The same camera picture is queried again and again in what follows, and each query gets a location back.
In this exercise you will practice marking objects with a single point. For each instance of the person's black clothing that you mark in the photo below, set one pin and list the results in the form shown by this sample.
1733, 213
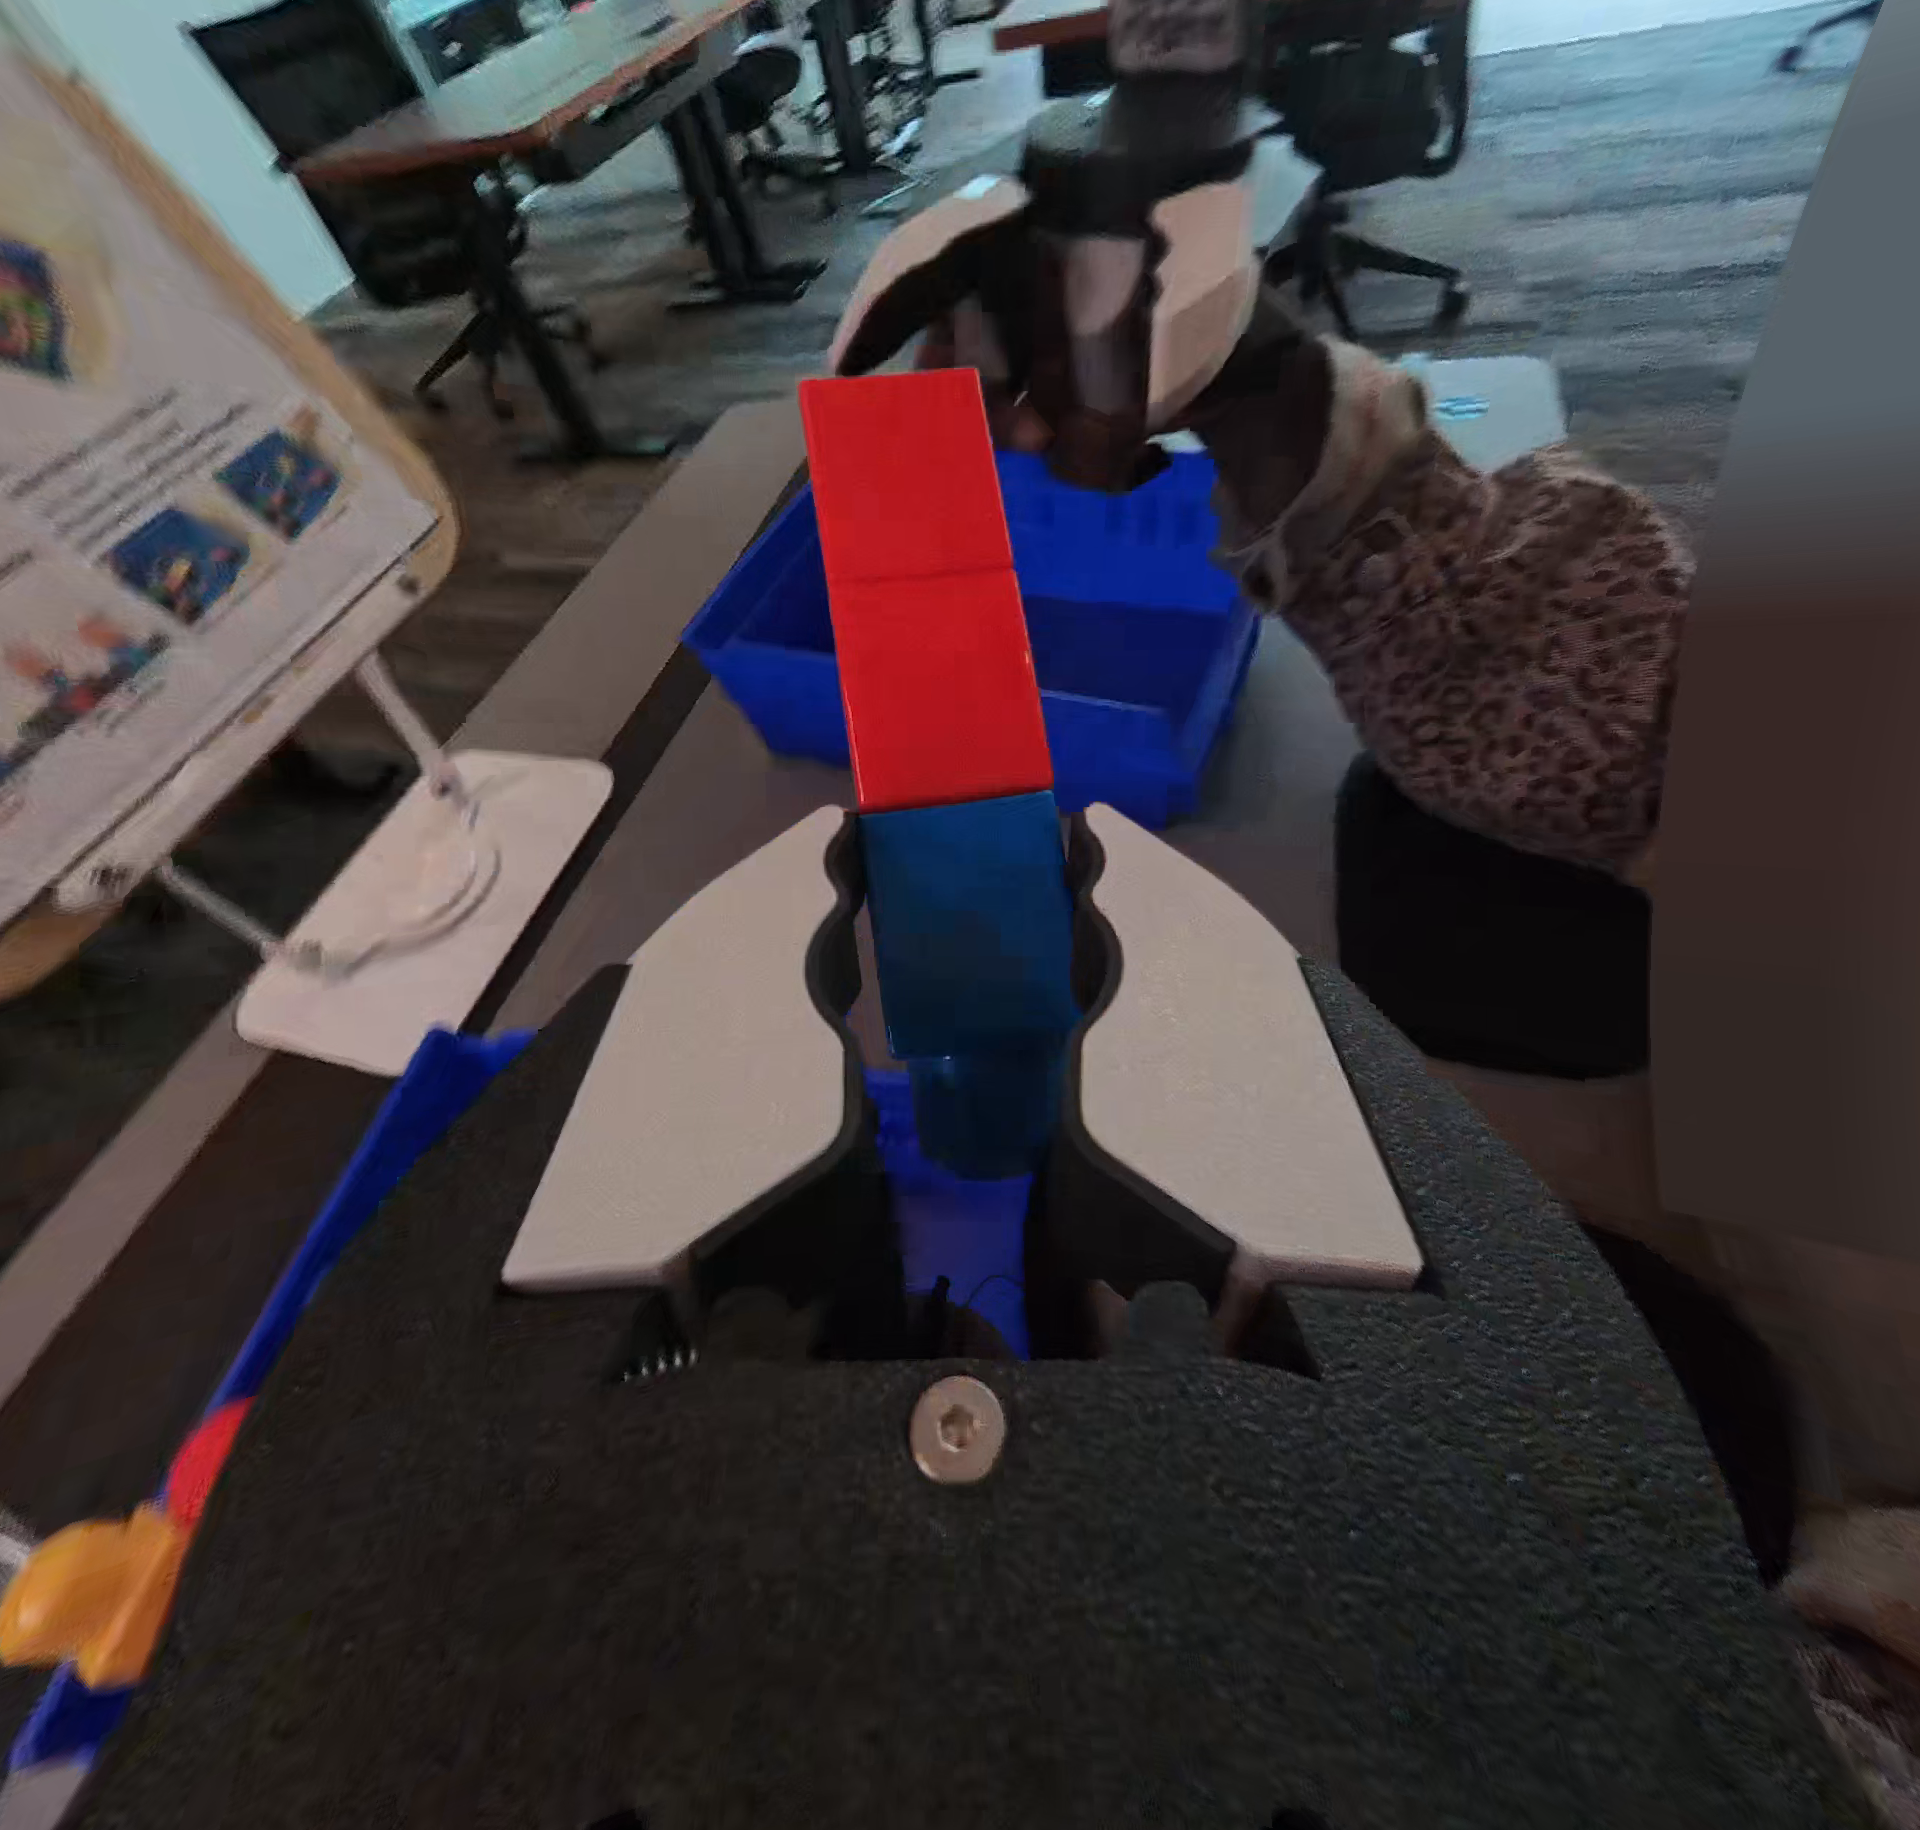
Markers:
1485, 945

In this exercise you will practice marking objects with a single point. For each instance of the person's right forearm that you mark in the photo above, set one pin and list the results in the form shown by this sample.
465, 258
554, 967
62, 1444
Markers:
1500, 631

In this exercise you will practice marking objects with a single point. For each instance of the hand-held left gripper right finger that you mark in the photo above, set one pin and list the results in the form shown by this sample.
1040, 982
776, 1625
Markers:
1231, 1096

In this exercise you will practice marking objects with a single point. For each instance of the blue and red block tower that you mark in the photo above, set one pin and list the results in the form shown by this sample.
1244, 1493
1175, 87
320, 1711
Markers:
915, 510

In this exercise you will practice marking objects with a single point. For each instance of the instruction poster on stand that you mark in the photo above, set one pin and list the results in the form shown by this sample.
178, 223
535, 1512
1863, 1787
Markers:
30, 960

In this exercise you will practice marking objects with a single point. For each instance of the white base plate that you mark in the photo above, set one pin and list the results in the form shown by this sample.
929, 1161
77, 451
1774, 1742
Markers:
1516, 427

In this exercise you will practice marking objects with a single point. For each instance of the blue plastic bin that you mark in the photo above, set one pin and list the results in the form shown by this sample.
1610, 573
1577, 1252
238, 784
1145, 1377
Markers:
456, 1052
1141, 750

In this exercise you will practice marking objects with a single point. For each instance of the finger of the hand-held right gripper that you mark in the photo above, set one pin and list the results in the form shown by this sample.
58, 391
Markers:
931, 255
1206, 300

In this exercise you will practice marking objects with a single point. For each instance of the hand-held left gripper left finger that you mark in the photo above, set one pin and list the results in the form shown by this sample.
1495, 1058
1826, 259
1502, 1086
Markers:
690, 1110

